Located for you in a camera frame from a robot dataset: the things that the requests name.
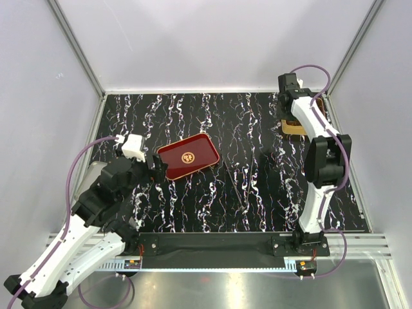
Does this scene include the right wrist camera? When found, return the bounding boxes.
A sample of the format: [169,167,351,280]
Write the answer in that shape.
[278,73,303,93]

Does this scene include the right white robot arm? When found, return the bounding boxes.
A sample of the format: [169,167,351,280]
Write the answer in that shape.
[278,89,352,255]

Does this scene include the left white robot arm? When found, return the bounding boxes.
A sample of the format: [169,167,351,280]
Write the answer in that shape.
[4,154,167,308]

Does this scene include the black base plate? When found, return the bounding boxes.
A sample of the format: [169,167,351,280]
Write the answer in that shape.
[132,232,330,258]

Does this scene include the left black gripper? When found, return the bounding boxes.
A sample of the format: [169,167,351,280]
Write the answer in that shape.
[118,153,168,203]

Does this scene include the white cable duct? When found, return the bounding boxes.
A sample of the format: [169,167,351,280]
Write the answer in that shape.
[97,257,317,274]

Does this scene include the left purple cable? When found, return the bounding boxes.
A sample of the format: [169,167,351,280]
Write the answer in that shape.
[6,135,122,308]

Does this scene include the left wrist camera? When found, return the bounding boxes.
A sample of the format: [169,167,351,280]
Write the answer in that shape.
[115,134,145,162]

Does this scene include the red rectangular tray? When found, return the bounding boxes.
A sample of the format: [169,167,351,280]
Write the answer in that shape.
[157,133,220,180]

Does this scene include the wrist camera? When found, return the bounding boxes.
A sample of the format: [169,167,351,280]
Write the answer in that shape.
[278,73,303,93]
[115,134,145,162]

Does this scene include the gold chocolate box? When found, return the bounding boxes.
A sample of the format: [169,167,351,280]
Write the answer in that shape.
[281,98,326,136]

